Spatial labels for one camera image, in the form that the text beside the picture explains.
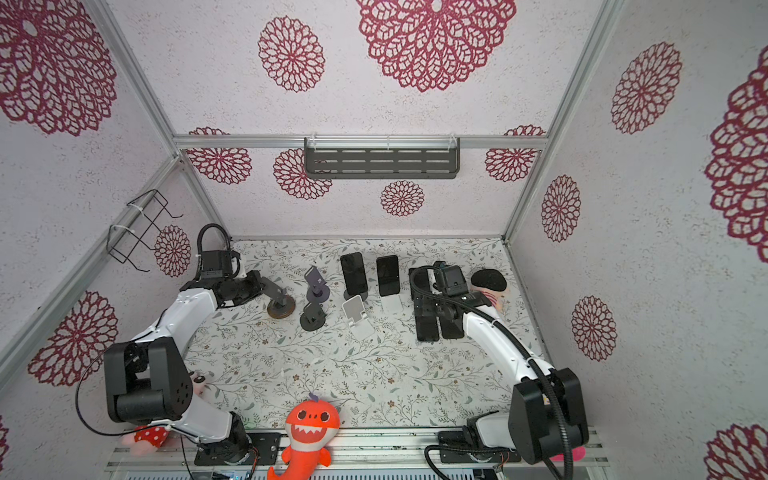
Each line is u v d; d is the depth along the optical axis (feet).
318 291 3.29
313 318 3.03
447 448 2.43
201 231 2.39
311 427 2.28
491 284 3.16
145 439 2.33
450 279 2.14
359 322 3.10
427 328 3.10
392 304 3.27
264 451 2.41
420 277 3.60
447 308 1.99
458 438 2.46
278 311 3.19
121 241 2.38
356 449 2.48
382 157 3.17
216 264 2.31
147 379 1.46
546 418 1.34
